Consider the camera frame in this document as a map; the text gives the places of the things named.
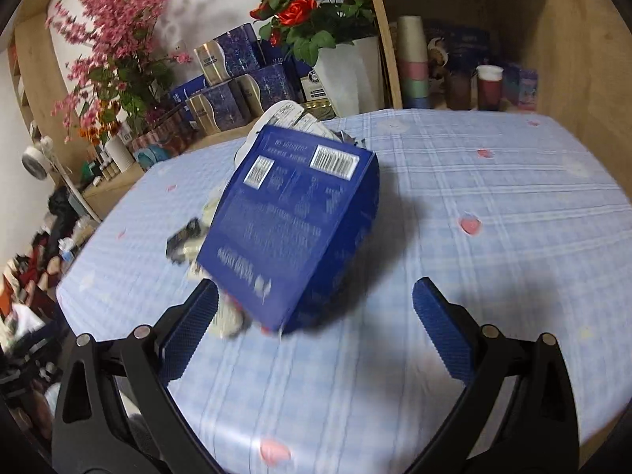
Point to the teal round item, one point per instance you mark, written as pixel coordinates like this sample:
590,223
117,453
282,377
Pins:
150,158

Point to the white cylinder vase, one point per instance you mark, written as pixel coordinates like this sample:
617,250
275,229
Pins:
120,153

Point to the flat blue box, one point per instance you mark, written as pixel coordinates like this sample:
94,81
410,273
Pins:
185,90

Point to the pink flower arrangement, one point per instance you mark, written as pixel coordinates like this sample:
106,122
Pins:
118,34

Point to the stack of pastel cups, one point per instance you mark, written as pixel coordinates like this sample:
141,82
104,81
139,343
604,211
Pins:
413,64

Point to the dark blue printed box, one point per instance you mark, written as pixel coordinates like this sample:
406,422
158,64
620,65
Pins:
466,47

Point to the white flower pot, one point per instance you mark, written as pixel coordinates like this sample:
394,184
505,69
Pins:
350,79

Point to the dark blue gift box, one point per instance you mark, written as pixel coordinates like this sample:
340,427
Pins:
274,54

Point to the blue cardboard box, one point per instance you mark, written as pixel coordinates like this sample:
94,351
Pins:
286,222

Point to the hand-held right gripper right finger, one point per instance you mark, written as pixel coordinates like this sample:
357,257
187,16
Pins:
444,326

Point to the blue gold gift box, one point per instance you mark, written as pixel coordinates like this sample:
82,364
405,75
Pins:
217,108
269,86
232,54

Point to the white fan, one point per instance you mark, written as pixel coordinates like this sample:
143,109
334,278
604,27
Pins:
35,160

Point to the wooden shelf unit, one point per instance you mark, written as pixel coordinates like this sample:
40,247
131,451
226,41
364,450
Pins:
568,34

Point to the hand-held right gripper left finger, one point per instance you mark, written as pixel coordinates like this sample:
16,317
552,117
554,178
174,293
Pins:
190,326

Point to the wooden low cabinet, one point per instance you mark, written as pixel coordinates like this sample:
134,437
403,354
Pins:
113,192

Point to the gold tray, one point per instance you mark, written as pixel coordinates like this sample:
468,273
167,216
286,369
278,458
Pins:
317,108

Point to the red cup white lid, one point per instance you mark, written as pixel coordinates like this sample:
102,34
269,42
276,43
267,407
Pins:
489,91

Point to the pink blue box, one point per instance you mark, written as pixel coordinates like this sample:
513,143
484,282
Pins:
526,89

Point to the orange flowers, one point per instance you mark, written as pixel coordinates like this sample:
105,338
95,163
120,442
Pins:
98,126

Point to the black plastic utensil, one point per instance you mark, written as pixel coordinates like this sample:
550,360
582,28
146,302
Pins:
183,242

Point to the group of small bottles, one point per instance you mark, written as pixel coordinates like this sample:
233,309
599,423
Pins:
108,168

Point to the white blue paper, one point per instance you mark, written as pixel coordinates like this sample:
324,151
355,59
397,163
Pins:
284,113

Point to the wooden wall shelf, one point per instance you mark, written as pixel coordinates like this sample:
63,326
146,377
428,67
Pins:
37,69

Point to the pile of clothes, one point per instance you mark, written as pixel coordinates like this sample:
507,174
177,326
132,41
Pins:
44,266

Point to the dark brown cup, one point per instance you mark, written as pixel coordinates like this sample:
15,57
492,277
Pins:
460,91

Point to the red rose plant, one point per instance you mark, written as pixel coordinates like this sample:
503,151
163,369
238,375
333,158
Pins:
296,10

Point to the blue white carton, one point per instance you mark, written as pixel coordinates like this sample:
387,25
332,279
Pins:
310,84

